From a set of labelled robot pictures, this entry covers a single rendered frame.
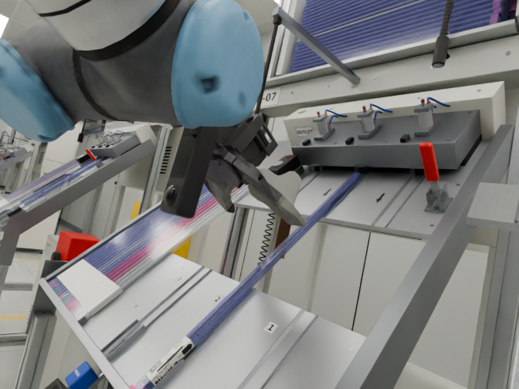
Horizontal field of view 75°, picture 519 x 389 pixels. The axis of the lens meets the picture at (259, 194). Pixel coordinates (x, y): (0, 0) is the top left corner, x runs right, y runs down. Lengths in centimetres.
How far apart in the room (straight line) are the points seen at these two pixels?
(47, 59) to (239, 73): 14
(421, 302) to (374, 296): 199
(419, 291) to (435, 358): 190
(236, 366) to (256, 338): 4
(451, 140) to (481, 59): 25
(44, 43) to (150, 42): 12
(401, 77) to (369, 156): 25
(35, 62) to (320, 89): 78
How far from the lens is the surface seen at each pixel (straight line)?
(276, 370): 40
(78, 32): 20
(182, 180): 39
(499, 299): 72
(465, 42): 83
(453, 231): 50
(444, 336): 228
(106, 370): 50
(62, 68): 28
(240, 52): 22
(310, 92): 100
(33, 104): 30
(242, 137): 41
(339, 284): 255
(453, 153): 61
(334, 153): 71
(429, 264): 44
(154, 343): 52
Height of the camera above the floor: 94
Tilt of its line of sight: 5 degrees up
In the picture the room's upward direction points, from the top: 12 degrees clockwise
